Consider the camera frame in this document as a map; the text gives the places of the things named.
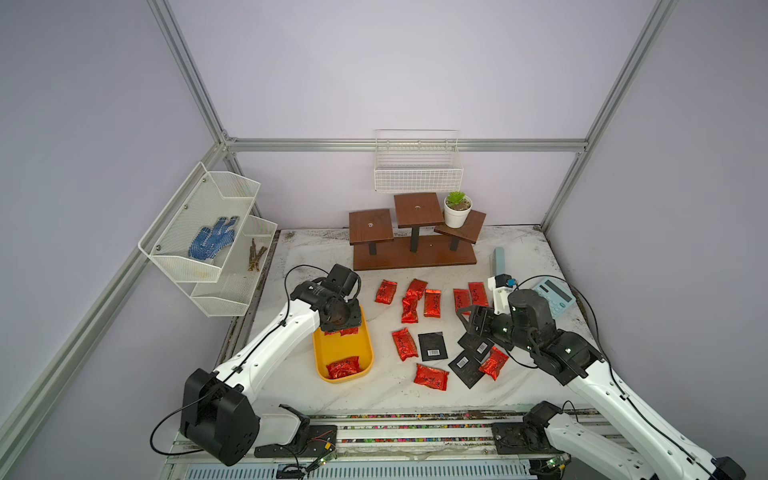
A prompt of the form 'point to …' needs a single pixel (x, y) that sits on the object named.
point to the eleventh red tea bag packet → (344, 367)
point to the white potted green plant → (457, 207)
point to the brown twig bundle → (254, 257)
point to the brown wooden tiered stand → (375, 248)
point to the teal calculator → (560, 298)
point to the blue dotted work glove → (207, 242)
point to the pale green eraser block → (499, 261)
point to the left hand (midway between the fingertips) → (350, 324)
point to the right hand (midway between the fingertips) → (467, 318)
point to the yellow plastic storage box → (329, 349)
